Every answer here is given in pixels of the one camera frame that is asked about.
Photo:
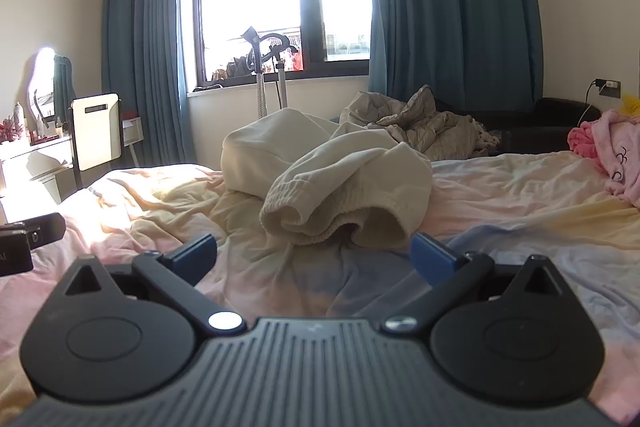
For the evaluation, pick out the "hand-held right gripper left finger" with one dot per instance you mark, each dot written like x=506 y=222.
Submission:
x=196 y=252

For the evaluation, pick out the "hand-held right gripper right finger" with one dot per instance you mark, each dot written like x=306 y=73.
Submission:
x=431 y=257

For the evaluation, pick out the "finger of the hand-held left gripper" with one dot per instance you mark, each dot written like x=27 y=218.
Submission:
x=47 y=229

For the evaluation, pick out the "cream sweatshirt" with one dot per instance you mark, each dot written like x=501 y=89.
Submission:
x=325 y=177

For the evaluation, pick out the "white dressing table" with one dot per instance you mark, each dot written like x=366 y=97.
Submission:
x=35 y=162

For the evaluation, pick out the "pastel bed sheet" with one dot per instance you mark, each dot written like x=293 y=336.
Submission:
x=525 y=207

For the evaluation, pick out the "red ornament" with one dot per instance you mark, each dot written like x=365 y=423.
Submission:
x=7 y=129

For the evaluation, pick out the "white backed chair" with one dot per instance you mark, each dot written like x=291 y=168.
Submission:
x=96 y=132

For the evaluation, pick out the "white spray bottle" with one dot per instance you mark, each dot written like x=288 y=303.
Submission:
x=20 y=117

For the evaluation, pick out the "grey quilted blanket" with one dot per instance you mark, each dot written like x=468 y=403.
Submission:
x=430 y=127

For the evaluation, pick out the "dark cloth on mirror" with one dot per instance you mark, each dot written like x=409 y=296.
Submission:
x=63 y=82

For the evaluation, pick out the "wavy vanity mirror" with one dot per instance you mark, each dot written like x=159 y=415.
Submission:
x=41 y=77

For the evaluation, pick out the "black sofa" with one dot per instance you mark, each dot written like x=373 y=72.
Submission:
x=545 y=127

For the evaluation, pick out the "garment steamer stand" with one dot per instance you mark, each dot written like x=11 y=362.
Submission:
x=260 y=72

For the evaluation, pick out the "hot pink cloth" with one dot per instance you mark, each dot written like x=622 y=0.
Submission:
x=582 y=139

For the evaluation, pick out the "blue curtain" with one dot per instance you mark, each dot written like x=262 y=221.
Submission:
x=142 y=37
x=450 y=7

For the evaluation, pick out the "light pink plush robe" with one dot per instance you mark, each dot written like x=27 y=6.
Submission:
x=620 y=152

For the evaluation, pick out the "yellow plush toy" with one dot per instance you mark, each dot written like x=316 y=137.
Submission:
x=631 y=104

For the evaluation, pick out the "wall power socket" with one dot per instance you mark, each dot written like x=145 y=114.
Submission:
x=611 y=88

